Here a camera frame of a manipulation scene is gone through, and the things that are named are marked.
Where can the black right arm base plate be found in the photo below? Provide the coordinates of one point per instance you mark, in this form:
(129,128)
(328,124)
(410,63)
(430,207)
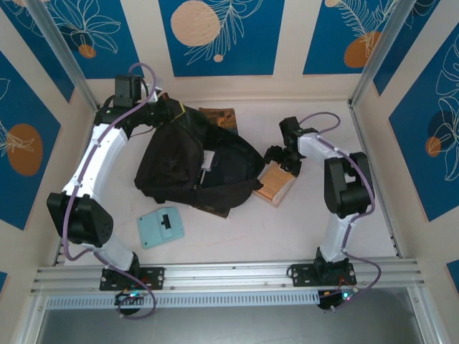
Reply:
(299,274)

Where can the dark red paperback book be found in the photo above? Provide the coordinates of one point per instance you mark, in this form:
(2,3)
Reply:
(211,210)

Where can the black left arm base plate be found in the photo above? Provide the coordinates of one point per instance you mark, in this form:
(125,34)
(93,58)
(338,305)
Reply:
(154,277)

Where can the teal and orange landscape book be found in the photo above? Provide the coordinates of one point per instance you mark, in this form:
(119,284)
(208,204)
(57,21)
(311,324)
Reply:
(222,116)

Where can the black fabric backpack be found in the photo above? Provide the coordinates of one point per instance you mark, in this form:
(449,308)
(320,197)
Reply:
(168,165)

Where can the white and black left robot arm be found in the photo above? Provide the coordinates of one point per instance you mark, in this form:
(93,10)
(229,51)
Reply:
(102,157)

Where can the teal pencil case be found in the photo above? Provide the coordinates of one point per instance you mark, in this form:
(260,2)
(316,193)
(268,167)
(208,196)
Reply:
(159,229)

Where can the aluminium mounting rail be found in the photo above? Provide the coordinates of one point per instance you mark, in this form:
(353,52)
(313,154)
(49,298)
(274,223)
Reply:
(229,276)

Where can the orange paperback book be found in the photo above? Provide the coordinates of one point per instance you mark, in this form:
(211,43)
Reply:
(276,184)

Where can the aluminium corner post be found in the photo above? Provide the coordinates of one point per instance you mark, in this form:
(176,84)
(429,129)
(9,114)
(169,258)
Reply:
(380,46)
(61,46)

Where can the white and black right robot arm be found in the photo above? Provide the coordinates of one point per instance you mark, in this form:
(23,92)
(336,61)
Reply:
(348,186)

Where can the aluminium frame leg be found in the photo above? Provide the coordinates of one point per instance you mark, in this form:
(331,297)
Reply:
(30,322)
(432,335)

